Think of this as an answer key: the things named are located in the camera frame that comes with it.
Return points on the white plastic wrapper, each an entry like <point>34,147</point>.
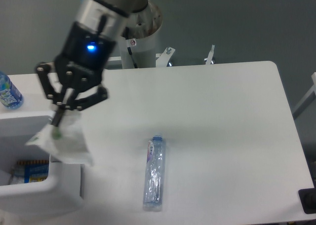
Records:
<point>65,142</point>

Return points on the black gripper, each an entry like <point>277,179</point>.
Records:
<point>78,66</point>

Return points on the blue yellow snack packet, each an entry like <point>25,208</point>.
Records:
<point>28,171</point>

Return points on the clear plastic bottle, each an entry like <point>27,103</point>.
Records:
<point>154,174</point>

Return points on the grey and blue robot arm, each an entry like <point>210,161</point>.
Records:
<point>108,18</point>

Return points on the blue labelled drink bottle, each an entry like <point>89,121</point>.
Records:
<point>10,97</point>

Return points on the white metal base frame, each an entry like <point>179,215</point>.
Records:
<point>163,59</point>

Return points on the black clamp at table edge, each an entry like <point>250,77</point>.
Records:
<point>308,200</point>

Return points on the white metal frame at right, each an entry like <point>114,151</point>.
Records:
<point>306,100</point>

